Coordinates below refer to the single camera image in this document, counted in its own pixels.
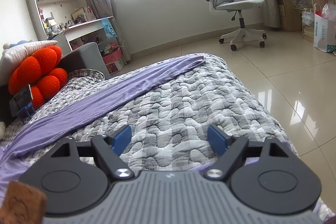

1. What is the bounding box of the lavender purple garment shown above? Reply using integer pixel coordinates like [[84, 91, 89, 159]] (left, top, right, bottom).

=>
[[1, 54, 205, 198]]

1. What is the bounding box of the grey white quilted blanket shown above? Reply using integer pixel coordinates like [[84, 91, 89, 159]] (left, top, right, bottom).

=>
[[1, 53, 294, 172]]

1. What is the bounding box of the dark grey sofa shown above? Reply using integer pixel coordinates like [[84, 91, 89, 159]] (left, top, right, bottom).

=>
[[1, 43, 110, 126]]

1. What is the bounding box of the smartphone on stand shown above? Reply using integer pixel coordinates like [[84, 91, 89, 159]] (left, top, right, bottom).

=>
[[9, 85, 33, 114]]

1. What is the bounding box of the brown furry patch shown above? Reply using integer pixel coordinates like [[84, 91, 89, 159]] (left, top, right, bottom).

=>
[[0, 182, 47, 224]]

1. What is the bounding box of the orange red plush cushion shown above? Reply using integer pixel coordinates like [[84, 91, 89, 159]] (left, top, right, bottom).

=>
[[8, 46, 68, 109]]

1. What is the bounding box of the white plush toy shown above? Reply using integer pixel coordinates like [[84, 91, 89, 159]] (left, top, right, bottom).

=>
[[0, 122, 6, 139]]

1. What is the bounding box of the white pillow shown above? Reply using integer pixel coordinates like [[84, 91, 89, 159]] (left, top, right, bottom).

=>
[[0, 40, 57, 86]]

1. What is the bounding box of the white bookshelf desk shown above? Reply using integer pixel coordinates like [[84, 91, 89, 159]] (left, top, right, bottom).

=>
[[26, 0, 127, 74]]

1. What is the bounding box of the white blue paper bag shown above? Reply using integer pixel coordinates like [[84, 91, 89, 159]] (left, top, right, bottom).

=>
[[313, 3, 336, 53]]

